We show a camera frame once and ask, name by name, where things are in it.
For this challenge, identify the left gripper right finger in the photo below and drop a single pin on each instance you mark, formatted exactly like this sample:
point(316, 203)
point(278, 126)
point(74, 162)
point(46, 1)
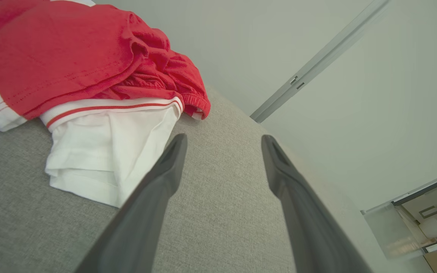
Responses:
point(309, 235)

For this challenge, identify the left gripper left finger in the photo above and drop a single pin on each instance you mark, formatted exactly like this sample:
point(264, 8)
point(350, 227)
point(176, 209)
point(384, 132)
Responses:
point(139, 235)

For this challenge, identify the red shorts white band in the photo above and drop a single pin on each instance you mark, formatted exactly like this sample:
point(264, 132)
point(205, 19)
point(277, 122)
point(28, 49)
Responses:
point(180, 76)

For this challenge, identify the red basketball jersey white trim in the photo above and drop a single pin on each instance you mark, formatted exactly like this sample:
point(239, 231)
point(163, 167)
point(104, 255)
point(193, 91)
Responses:
point(51, 57)

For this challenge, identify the glass door with dark frame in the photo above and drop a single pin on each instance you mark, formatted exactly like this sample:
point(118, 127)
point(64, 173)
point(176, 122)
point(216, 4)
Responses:
point(412, 216)

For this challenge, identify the grey metal door rail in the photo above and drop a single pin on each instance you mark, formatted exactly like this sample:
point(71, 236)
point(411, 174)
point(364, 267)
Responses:
point(317, 62)

